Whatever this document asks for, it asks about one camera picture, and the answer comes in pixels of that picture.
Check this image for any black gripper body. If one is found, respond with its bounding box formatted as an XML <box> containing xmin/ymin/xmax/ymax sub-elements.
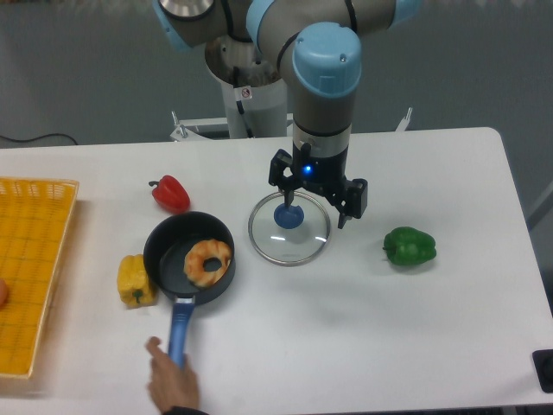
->
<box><xmin>291</xmin><ymin>142</ymin><xmax>348</xmax><ymax>195</ymax></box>

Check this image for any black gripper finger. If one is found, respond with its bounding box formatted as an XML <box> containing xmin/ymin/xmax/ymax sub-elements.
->
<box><xmin>269</xmin><ymin>149</ymin><xmax>297</xmax><ymax>208</ymax></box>
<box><xmin>324</xmin><ymin>177</ymin><xmax>368</xmax><ymax>229</ymax></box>

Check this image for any glass pot lid blue knob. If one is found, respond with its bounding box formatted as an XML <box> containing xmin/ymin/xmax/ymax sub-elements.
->
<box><xmin>248</xmin><ymin>192</ymin><xmax>331</xmax><ymax>266</ymax></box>

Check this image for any black saucepan blue handle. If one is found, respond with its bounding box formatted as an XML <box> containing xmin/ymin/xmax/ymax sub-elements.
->
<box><xmin>143</xmin><ymin>212</ymin><xmax>235</xmax><ymax>367</ymax></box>

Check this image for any dark sleeve forearm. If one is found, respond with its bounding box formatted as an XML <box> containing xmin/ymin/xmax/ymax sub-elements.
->
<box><xmin>162</xmin><ymin>406</ymin><xmax>207</xmax><ymax>415</ymax></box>

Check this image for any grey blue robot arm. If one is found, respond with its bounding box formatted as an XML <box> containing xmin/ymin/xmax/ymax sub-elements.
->
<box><xmin>153</xmin><ymin>1</ymin><xmax>422</xmax><ymax>227</ymax></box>

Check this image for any person's hand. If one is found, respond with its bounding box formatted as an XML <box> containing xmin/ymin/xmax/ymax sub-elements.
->
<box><xmin>145</xmin><ymin>336</ymin><xmax>200</xmax><ymax>414</ymax></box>

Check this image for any green bell pepper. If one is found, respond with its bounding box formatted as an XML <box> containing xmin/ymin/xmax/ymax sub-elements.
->
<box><xmin>383</xmin><ymin>227</ymin><xmax>437</xmax><ymax>266</ymax></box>

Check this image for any red bell pepper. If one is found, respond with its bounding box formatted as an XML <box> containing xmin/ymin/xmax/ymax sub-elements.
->
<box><xmin>149</xmin><ymin>175</ymin><xmax>191</xmax><ymax>214</ymax></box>

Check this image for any glazed donut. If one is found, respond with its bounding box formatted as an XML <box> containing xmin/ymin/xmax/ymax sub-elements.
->
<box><xmin>183</xmin><ymin>239</ymin><xmax>232</xmax><ymax>288</ymax></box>

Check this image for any yellow bell pepper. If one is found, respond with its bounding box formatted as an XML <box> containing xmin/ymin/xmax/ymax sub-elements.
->
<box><xmin>117</xmin><ymin>254</ymin><xmax>157</xmax><ymax>308</ymax></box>

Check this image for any black table corner device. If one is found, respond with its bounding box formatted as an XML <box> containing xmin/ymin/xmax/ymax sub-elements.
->
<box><xmin>532</xmin><ymin>349</ymin><xmax>553</xmax><ymax>393</ymax></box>

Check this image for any yellow woven basket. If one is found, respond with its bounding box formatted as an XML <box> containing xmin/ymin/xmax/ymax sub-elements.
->
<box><xmin>1</xmin><ymin>177</ymin><xmax>79</xmax><ymax>379</ymax></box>

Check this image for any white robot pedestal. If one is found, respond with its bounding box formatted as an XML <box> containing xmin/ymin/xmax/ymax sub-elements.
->
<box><xmin>170</xmin><ymin>34</ymin><xmax>295</xmax><ymax>142</ymax></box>

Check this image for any black cable on floor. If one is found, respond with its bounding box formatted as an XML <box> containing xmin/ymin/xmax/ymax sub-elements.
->
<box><xmin>0</xmin><ymin>133</ymin><xmax>79</xmax><ymax>146</ymax></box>

